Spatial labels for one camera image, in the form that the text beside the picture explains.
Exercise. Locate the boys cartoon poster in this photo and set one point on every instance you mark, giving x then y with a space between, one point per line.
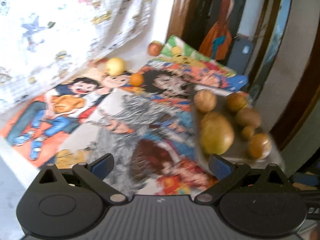
38 130

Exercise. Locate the round brown fruit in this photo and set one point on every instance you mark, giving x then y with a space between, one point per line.
259 146

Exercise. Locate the grey washing machine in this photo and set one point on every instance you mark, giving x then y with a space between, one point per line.
240 54

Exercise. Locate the red apple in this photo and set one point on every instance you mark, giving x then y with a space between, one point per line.
155 48

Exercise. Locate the small orange tangerine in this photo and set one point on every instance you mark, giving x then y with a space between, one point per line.
136 79

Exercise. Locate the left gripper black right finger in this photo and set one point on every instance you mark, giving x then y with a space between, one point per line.
254 202

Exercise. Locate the grey-haired warrior poster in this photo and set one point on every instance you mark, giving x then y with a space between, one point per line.
153 146

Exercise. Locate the Winnie the Pooh poster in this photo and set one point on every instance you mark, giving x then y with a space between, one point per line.
177 51

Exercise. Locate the brown wooden door frame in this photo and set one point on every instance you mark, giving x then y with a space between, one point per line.
188 20

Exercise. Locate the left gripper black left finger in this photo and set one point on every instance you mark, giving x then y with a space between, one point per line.
68 202

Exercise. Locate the striped pepino melon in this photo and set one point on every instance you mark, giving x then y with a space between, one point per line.
205 100

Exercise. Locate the yellow-brown pear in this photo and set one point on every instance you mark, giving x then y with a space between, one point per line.
236 102

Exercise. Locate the large brown kiwi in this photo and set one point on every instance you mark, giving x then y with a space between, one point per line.
248 116

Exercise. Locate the yellow-green pear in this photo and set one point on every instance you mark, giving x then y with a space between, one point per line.
217 134

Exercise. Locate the small brown kiwi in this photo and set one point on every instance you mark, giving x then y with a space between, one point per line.
248 132

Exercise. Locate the white cartoon print cloth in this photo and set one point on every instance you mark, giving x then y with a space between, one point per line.
43 42

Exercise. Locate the yellow round citrus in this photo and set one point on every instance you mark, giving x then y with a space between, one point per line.
115 66

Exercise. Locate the Luffy anime poster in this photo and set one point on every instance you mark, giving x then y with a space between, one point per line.
168 83

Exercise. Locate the painted woman door panel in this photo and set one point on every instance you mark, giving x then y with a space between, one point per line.
223 22

